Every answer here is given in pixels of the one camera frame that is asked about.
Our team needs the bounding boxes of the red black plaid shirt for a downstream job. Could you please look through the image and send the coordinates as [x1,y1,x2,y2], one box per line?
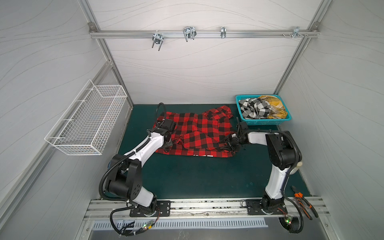
[156,105,236,158]

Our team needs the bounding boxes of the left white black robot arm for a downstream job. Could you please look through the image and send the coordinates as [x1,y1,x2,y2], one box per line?
[99,119,176,208]

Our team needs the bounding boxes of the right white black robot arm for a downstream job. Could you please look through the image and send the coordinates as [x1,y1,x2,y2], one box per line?
[224,123,302,214]

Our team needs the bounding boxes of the black white plaid shirt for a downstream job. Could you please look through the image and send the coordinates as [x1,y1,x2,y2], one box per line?
[239,98,272,120]

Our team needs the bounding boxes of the teal plastic basket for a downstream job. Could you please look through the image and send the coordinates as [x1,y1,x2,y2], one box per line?
[236,95,292,126]

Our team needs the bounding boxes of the yellow plaid shirt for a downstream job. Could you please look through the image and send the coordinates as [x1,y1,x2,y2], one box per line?
[259,95,288,119]

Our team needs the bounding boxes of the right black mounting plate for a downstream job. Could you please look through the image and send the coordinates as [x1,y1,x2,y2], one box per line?
[245,198,288,216]

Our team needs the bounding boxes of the black mounting plate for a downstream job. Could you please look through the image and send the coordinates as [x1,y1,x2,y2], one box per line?
[245,198,288,216]
[130,199,171,218]

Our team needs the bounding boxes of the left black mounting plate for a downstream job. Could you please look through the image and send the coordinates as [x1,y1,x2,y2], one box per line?
[130,199,171,218]

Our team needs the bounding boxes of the orange black pliers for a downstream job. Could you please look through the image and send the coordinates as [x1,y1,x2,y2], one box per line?
[291,186,319,220]

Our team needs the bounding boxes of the metal U-bolt clamp left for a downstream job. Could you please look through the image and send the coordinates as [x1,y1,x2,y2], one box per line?
[152,32,164,51]

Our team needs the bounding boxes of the metal u-bolt clamp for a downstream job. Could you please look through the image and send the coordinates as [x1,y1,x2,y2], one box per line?
[183,26,197,42]
[152,32,164,51]

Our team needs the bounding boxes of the metal U-bolt clamp middle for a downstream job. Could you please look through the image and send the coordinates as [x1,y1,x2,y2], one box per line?
[183,26,197,42]

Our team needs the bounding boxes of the white wire basket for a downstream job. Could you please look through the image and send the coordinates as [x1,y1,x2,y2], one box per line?
[45,80,127,156]

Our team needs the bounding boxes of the white slotted cable duct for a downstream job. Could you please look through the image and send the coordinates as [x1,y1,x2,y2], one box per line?
[92,218,269,231]

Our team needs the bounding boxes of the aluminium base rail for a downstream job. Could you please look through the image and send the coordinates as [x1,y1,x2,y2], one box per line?
[83,197,331,221]

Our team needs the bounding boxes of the small metal ring clamp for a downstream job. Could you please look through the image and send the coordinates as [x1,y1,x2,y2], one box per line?
[221,27,227,39]

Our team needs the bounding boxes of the aluminium cross rail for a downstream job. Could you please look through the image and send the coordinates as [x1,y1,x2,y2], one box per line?
[90,29,321,39]

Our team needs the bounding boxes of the metal bracket with bolts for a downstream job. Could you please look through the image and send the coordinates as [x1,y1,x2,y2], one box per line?
[282,27,309,39]

